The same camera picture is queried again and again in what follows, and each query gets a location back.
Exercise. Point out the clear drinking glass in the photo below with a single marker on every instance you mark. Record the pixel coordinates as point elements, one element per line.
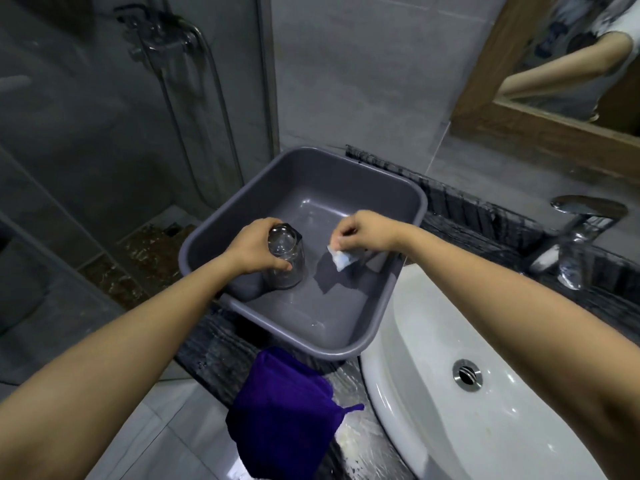
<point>285,257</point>

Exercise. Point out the person's right hand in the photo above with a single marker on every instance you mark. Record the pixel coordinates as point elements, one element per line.
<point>367,231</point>

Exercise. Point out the wooden framed mirror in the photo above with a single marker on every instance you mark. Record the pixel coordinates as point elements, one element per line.
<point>550,79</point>

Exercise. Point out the person's left forearm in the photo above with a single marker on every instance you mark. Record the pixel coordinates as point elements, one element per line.
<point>107,374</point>

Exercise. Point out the chrome sink faucet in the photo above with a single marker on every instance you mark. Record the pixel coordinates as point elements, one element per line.
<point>575,239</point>

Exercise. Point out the small white cloth piece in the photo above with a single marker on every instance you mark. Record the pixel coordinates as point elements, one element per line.
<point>341,258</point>

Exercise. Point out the grey plastic wash basin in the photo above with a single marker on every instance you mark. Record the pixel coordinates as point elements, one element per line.
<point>320,244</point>

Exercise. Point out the white ceramic sink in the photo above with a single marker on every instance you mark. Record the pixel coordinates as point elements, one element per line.
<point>480,394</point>

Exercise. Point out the chrome shower mixer valve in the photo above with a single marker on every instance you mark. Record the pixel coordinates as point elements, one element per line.
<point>152,37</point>

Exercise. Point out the glass shower door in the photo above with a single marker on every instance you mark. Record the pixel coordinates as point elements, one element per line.
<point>135,144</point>

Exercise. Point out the chrome sink drain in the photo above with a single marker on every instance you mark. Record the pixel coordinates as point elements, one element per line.
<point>468,374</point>

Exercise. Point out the person's left thumb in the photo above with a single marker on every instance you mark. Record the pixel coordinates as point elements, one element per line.
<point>277,264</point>

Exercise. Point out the person's left hand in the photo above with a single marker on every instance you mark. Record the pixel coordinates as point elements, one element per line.
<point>247,246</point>

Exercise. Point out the person's right fingers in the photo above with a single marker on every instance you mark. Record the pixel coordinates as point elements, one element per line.
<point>342,237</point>

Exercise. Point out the person's right forearm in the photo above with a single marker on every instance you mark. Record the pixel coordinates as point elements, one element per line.
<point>525,319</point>

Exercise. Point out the purple cloth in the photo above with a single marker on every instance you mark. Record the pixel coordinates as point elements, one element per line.
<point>282,414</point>

